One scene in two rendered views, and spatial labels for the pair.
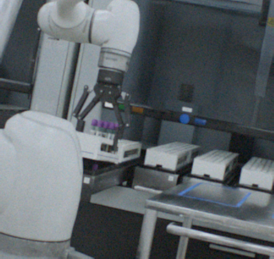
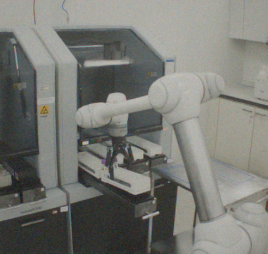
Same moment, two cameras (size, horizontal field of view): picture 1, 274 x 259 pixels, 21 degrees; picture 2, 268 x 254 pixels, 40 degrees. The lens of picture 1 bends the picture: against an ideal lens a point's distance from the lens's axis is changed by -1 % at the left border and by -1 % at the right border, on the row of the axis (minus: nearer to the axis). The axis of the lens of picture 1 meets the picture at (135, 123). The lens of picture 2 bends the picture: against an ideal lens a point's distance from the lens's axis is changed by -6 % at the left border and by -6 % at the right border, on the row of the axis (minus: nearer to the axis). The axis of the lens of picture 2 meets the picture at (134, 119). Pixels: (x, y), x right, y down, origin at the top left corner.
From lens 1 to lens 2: 1.83 m
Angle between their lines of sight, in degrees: 50
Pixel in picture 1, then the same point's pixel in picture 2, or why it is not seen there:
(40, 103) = (44, 156)
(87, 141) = (146, 183)
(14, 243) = not seen: outside the picture
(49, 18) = (92, 120)
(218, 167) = (141, 153)
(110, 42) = (121, 121)
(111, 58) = (124, 130)
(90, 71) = (67, 128)
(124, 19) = not seen: hidden behind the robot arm
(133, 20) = not seen: hidden behind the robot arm
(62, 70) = (52, 133)
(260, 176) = (157, 150)
